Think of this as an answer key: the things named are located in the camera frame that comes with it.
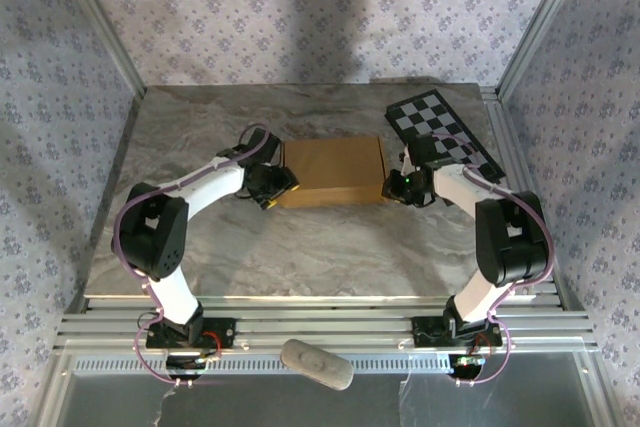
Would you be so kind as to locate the small controller board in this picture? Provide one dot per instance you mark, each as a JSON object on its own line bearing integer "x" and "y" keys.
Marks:
{"x": 187, "y": 364}
{"x": 467, "y": 364}

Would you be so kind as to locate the black and grey checkerboard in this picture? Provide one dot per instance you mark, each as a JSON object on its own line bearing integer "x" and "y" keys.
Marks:
{"x": 425, "y": 114}

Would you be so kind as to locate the aluminium side rail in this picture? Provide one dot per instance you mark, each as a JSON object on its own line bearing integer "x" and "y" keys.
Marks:
{"x": 507, "y": 137}

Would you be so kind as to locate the marble pattern table mat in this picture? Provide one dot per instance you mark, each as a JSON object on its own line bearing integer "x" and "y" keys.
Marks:
{"x": 350, "y": 257}

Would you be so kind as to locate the brown cardboard folding box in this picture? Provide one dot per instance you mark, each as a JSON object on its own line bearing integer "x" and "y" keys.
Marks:
{"x": 330, "y": 172}

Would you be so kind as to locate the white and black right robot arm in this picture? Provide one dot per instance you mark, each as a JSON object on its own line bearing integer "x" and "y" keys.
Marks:
{"x": 460, "y": 184}

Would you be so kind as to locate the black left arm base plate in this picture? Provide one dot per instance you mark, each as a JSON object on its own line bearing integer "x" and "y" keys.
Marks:
{"x": 220, "y": 334}

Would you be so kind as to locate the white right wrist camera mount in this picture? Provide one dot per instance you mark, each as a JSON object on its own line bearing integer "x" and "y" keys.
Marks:
{"x": 407, "y": 162}

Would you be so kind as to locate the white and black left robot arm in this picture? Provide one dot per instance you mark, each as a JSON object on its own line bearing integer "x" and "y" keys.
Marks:
{"x": 210, "y": 187}

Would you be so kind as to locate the grey oval pad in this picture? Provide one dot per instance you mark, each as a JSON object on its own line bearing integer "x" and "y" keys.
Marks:
{"x": 315, "y": 363}

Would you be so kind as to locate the grey metal sheet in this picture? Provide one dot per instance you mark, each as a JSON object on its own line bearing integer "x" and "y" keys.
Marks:
{"x": 300, "y": 407}

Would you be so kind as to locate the floral fabric backdrop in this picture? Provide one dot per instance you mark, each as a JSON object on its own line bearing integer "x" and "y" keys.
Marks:
{"x": 200, "y": 7}

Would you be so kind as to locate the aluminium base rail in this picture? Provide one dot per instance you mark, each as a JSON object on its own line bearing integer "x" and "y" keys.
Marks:
{"x": 325, "y": 319}

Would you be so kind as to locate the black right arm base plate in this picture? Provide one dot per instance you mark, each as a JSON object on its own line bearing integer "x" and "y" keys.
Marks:
{"x": 425, "y": 334}

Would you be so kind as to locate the aluminium frame post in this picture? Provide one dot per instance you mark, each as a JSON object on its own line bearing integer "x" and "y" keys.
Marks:
{"x": 540, "y": 17}
{"x": 102, "y": 17}

